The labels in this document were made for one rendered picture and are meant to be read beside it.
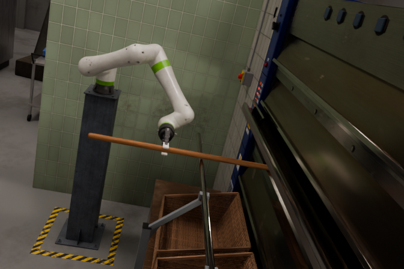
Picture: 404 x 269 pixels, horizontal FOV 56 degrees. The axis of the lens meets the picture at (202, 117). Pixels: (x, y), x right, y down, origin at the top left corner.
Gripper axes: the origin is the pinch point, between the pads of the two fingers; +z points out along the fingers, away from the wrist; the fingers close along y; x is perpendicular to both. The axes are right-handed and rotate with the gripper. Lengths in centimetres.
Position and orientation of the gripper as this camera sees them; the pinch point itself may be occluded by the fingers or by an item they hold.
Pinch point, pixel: (165, 148)
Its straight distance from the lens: 202.3
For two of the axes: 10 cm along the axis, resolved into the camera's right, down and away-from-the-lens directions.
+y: -2.3, 9.2, 3.2
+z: 0.6, 3.4, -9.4
